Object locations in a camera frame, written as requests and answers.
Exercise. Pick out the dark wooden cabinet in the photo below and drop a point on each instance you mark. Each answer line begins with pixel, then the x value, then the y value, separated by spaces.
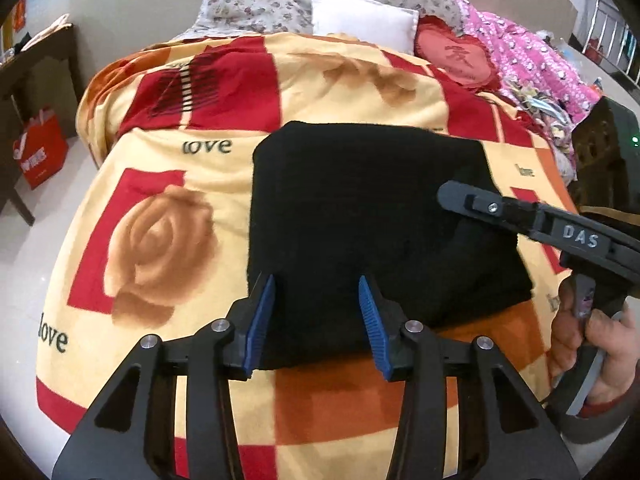
pixel 600 160

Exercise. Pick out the dark wooden desk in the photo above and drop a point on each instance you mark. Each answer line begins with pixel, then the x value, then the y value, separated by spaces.
pixel 45 75

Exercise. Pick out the person's right hand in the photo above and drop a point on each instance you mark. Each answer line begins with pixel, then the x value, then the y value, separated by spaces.
pixel 620 350

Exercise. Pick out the metal railing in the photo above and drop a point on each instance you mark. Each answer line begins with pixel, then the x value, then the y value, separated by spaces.
pixel 610 25

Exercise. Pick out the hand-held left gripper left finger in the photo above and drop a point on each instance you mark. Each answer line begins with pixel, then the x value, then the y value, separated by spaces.
pixel 260 330

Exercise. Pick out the floral cloth bundle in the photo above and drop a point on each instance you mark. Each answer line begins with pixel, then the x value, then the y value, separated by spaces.
pixel 545 115

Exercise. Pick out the pink cloth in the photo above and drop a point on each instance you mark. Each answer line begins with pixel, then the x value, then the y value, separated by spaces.
pixel 45 32

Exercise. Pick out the red wall paper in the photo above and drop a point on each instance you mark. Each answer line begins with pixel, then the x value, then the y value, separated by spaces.
pixel 20 14

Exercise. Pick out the pink printed quilt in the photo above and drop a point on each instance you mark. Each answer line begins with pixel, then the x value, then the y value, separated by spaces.
pixel 535 65

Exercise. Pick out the red paper bag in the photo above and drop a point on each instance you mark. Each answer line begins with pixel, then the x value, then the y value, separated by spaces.
pixel 40 152

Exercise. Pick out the black pants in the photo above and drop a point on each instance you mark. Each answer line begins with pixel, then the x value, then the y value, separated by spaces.
pixel 360 210

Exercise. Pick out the red heart cushion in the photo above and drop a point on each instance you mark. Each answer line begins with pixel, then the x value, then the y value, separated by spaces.
pixel 455 55

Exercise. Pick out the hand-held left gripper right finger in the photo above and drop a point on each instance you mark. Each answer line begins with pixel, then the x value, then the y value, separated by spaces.
pixel 372 330

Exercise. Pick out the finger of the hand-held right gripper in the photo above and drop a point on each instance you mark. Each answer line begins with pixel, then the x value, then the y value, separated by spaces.
pixel 475 202

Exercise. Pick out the red and yellow printed blanket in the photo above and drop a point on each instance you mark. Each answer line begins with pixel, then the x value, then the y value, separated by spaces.
pixel 160 210

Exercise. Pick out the white pillow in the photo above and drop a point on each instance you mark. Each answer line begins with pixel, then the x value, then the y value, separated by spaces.
pixel 360 20

